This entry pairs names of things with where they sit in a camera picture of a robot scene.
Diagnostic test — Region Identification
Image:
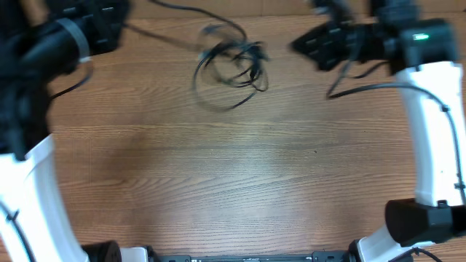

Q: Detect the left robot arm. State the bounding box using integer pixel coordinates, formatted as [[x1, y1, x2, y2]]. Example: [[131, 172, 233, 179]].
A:
[[1, 1, 154, 261]]

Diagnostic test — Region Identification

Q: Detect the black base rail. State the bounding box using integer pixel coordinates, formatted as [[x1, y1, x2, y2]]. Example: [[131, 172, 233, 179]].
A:
[[149, 251, 357, 262]]

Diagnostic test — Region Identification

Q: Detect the thin black USB cable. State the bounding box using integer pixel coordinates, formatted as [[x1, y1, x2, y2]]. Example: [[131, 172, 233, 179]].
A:
[[191, 39, 270, 112]]

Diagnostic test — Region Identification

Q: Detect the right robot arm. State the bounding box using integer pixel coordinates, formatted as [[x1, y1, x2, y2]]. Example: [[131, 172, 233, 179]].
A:
[[291, 1, 465, 261]]

